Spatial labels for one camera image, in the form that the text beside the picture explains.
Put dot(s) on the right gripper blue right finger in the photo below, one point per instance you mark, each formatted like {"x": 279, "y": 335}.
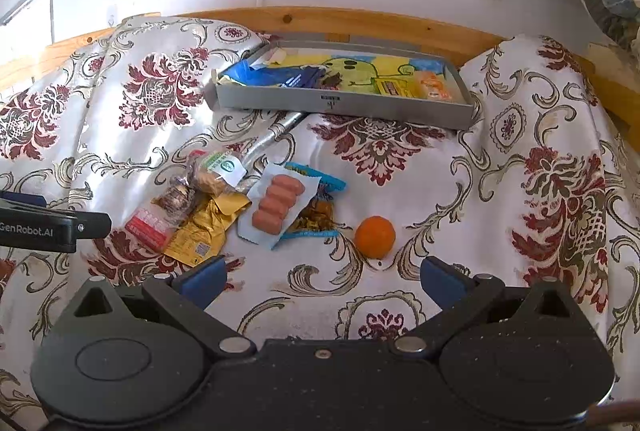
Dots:
{"x": 443, "y": 283}

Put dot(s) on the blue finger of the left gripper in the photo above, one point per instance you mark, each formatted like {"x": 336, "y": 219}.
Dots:
{"x": 19, "y": 197}

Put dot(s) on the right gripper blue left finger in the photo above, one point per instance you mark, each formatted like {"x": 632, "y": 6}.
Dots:
{"x": 203, "y": 284}

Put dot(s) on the gold foil snack packet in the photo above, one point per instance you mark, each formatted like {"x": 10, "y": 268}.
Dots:
{"x": 204, "y": 233}

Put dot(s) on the clear bag brown nuts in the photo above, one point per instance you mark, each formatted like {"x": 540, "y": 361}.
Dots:
{"x": 155, "y": 222}

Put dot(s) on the small orange tangerine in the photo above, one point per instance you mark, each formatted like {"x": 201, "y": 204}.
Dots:
{"x": 375, "y": 237}

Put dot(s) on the round bun green label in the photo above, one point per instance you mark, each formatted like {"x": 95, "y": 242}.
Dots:
{"x": 213, "y": 172}

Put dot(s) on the sausages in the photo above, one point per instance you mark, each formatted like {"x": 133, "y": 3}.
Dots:
{"x": 276, "y": 201}

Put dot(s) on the blue packet brown snack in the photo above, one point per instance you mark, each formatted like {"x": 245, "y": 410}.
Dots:
{"x": 317, "y": 218}

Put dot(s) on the orange rice cracker pack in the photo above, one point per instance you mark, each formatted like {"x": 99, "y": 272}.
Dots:
{"x": 432, "y": 86}

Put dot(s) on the yellow biscuit pack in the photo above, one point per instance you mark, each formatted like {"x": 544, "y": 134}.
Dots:
{"x": 392, "y": 86}

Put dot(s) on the dark dried fruit piece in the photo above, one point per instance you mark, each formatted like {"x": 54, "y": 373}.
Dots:
{"x": 332, "y": 81}

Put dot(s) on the navy blue stick sachet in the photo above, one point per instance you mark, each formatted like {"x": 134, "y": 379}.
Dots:
{"x": 304, "y": 77}

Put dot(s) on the floral white bedspread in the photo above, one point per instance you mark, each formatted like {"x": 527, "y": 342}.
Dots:
{"x": 540, "y": 185}

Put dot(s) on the grey cardboard tray box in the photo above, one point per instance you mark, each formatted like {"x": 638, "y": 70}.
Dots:
{"x": 254, "y": 83}

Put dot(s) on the window frame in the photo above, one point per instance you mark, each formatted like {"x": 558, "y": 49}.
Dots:
{"x": 29, "y": 22}

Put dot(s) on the wooden bed frame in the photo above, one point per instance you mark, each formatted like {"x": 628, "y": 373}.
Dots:
{"x": 456, "y": 43}

